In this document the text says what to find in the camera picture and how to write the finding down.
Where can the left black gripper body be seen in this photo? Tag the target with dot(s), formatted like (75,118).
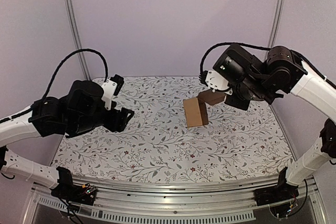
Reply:
(86,123)

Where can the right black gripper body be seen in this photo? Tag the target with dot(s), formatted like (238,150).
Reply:
(237,100)

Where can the brown cardboard paper box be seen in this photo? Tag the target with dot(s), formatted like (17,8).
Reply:
(195,108)

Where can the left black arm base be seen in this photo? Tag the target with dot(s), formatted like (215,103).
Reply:
(68,191)

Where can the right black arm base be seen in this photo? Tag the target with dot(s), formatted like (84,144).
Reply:
(280,192)

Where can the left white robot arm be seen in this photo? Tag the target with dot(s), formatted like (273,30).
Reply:
(43,118)

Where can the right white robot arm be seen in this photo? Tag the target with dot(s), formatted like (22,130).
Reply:
(284,71)

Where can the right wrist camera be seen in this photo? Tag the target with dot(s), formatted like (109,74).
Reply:
(215,82)

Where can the left aluminium frame post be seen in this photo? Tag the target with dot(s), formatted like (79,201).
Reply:
(76,38)

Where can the aluminium frame post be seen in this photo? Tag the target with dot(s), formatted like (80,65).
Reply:
(76,38)
(276,22)

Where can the right aluminium frame post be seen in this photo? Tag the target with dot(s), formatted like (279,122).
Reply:
(276,22)

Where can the aluminium front rail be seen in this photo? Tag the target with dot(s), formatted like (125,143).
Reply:
(214,202)

